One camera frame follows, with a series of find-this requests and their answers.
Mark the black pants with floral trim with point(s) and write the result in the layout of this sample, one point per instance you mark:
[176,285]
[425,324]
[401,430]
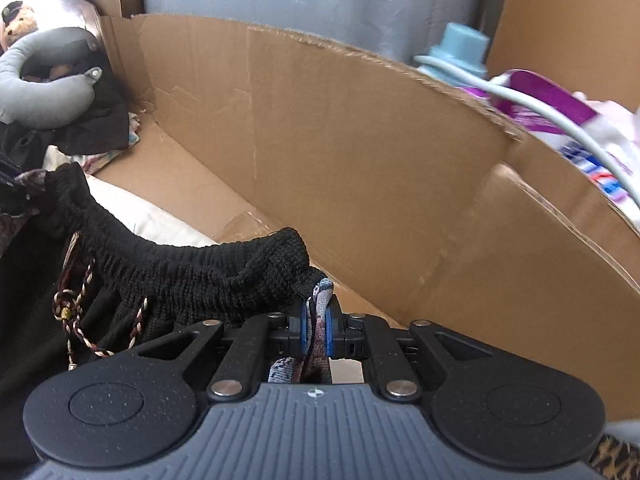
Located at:
[200,270]

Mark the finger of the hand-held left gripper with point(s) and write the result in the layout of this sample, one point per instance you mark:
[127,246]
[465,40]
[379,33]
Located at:
[6,172]

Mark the small brown teddy bear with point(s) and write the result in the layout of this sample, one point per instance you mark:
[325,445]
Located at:
[20,25]

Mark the grey neck pillow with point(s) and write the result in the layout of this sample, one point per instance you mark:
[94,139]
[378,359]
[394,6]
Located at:
[45,105]

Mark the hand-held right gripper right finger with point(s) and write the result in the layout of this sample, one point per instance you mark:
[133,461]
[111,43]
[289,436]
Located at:
[327,330]

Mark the tall cardboard sheet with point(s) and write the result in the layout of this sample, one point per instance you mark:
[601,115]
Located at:
[575,20]

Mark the folded leopard print cloth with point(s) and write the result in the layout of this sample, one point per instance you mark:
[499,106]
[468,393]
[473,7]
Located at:
[615,460]

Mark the purple white packet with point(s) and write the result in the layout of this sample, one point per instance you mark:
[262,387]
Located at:
[545,87]

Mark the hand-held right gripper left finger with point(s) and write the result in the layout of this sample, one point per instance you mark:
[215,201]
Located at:
[300,330]

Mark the black crumpled cloth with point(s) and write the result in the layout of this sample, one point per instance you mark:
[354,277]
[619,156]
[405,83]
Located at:
[95,130]

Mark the large brown cardboard box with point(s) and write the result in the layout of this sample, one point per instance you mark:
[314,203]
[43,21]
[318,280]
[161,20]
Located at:
[350,160]

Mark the cream bear printed blanket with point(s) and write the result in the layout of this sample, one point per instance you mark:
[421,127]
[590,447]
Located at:
[150,215]

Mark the grey plastic wrapped appliance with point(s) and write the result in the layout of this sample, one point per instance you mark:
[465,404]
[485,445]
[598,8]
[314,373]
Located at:
[325,0]

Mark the floral patterned cloth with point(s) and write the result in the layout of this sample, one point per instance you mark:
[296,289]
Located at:
[134,130]

